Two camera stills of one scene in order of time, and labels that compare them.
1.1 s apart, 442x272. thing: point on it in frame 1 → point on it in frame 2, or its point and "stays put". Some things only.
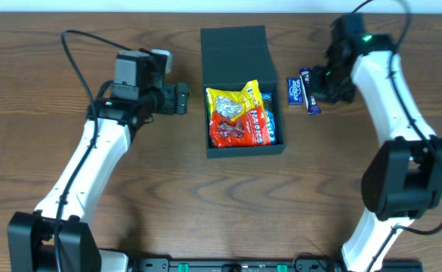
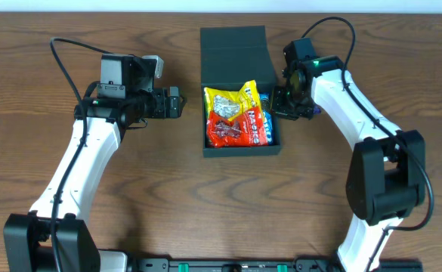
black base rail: [265, 264] stays put
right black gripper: [326, 88] → [281, 104]
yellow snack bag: [230, 104] stays put
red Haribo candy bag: [250, 129] stays put
